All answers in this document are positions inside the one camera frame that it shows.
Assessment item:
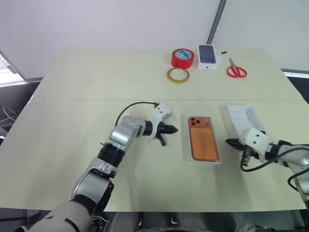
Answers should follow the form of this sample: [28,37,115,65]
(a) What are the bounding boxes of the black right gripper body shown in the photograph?
[242,144,257,158]

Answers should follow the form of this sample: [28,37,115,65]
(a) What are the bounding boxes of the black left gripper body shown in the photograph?
[157,122,169,139]

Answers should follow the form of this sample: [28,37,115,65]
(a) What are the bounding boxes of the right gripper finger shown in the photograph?
[225,138,245,150]
[242,150,251,166]

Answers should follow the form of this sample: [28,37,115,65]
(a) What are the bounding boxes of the white box bottom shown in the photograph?
[184,114,222,165]

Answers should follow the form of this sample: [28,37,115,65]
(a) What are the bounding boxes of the orange smartphone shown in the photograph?
[188,116,219,161]

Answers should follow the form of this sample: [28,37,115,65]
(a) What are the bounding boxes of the white box lid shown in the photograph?
[226,104,267,140]

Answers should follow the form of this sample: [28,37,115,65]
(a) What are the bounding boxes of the white box with phone print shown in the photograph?
[197,43,223,71]

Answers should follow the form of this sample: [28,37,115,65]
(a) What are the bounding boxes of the yellow tape roll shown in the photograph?
[166,67,190,85]

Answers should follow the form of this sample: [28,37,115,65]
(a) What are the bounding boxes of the white shoe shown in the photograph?
[245,223,267,232]

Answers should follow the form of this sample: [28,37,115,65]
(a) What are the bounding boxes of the red tape roll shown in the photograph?
[171,48,196,69]

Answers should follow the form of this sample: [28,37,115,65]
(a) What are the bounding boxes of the white plug connector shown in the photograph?
[90,216,109,232]

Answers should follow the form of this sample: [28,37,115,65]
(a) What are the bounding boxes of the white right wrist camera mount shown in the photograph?
[239,128,270,162]

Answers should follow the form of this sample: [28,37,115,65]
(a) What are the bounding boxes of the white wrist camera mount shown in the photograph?
[239,128,270,162]
[147,103,172,140]

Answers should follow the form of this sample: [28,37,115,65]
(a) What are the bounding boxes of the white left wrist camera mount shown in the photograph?
[147,103,172,140]

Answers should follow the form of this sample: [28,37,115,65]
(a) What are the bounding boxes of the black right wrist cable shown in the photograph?
[240,144,309,194]

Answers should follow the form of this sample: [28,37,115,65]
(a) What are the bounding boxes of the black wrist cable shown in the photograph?
[240,144,309,194]
[115,101,160,127]

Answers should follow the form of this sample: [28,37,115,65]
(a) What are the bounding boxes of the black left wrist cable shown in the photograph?
[115,101,160,127]

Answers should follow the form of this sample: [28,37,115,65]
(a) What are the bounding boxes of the red handled scissors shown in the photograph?
[226,57,248,79]

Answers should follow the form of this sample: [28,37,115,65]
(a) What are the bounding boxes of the grey metal post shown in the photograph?
[207,0,228,45]

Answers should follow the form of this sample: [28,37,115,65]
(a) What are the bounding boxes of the white loose wires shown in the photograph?
[1,104,18,124]

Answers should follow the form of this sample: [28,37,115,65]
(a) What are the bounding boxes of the grey window frame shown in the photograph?
[0,49,43,86]

